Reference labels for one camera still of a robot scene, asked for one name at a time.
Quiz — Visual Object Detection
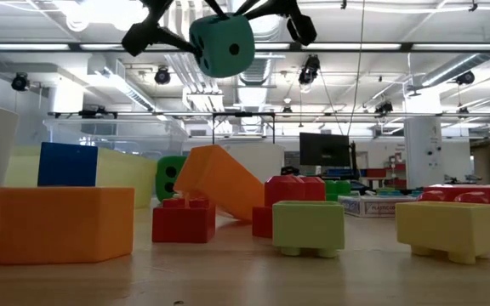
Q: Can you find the black computer monitor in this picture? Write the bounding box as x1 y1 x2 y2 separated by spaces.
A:
299 132 352 168

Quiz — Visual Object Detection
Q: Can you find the green foam die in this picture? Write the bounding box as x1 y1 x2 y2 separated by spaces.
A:
155 155 189 203

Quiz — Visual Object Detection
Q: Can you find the orange wedge toy brick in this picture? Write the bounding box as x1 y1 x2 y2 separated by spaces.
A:
0 185 136 265

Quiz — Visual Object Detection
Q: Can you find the shelf with red blue bins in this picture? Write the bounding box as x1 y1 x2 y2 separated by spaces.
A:
357 163 408 190

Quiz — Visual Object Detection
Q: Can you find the black overhead frame bar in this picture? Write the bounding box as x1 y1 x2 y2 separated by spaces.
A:
0 41 490 54

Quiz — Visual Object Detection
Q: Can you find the small light green toy brick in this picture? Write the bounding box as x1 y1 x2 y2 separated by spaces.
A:
271 201 346 259

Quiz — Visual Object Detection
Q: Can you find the teal toy brick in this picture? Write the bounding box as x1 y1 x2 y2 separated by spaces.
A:
375 187 407 197

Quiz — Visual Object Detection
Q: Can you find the yellow translucent plastic tray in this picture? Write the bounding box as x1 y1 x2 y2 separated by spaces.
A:
4 145 158 209

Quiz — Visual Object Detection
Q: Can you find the small red toy brick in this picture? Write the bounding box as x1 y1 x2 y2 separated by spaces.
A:
151 195 217 244

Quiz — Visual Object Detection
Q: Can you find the long orange toy brick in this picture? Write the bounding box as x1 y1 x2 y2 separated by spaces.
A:
173 144 266 223

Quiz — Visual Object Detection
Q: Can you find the white column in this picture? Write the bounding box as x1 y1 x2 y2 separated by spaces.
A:
403 87 445 190

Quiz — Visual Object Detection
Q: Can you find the blue white playing card box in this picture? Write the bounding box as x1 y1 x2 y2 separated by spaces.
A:
338 194 419 219

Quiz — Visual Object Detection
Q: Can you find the silver ventilation duct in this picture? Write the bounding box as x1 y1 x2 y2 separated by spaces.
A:
419 20 490 88
227 0 288 86

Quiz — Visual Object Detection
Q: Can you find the black background frame stand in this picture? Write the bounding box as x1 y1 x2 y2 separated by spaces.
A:
211 111 276 145

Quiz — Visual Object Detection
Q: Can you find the red two-stud toy brick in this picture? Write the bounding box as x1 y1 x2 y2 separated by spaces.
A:
252 174 327 239
417 184 490 233

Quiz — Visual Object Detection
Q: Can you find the blue toy brick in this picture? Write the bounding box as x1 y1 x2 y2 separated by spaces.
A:
37 141 100 188

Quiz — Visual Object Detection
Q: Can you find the small yellow toy brick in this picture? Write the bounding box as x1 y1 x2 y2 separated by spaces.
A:
395 201 490 265

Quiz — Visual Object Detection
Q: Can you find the clear plastic container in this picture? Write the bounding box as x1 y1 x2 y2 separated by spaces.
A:
43 117 190 161

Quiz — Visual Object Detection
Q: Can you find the teal foam die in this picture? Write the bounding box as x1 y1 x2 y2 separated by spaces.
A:
188 12 255 79

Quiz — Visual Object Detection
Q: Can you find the black ceiling track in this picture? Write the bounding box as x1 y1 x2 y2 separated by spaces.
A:
48 109 490 119

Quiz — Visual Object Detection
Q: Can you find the thin hanging cable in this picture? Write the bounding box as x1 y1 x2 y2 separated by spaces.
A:
345 0 366 137

